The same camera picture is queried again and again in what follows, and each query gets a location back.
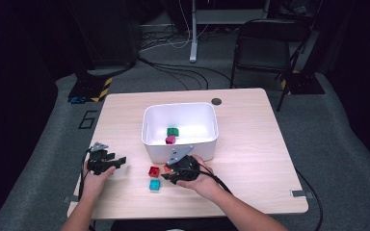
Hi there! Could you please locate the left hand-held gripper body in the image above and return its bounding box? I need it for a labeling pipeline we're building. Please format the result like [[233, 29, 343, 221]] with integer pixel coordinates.
[[86, 141, 117, 176]]

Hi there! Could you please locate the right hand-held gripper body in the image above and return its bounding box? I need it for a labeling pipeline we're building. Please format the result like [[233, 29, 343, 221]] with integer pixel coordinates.
[[166, 144, 202, 185]]

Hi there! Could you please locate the teal toy block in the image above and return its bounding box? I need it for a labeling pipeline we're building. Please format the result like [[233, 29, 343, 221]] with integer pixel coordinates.
[[148, 179, 162, 193]]

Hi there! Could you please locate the white plastic bin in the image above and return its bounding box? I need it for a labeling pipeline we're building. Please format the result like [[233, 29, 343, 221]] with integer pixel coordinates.
[[141, 102, 220, 165]]

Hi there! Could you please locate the person's right hand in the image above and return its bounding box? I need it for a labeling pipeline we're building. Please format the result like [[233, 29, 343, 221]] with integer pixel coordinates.
[[176, 154, 226, 203]]

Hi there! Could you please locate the person's left hand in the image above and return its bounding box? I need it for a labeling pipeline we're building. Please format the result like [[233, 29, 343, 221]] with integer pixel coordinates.
[[80, 163, 118, 200]]

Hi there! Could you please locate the person's dark clothing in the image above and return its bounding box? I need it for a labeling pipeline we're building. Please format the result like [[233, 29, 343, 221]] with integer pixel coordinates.
[[110, 217, 239, 231]]

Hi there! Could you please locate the black striped stand base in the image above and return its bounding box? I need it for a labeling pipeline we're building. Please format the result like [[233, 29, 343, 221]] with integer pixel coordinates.
[[67, 76, 114, 104], [280, 70, 326, 95]]

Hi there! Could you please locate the large black box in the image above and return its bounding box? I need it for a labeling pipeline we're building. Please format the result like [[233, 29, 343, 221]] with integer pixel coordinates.
[[68, 0, 143, 70]]

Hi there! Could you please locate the black folding chair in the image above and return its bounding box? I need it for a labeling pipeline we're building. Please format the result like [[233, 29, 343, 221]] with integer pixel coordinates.
[[230, 18, 312, 113]]

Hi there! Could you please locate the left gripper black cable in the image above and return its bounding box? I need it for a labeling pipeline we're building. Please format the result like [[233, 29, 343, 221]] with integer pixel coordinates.
[[78, 147, 93, 201]]

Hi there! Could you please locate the black floor cable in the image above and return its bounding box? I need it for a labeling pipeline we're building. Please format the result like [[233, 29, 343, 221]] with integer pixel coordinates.
[[137, 57, 233, 91]]

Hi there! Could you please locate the white floor cable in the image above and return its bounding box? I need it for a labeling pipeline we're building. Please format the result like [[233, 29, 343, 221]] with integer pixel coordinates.
[[139, 0, 213, 52]]

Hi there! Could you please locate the white desk frame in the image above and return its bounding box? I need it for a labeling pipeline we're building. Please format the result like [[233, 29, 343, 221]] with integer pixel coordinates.
[[189, 0, 271, 64]]

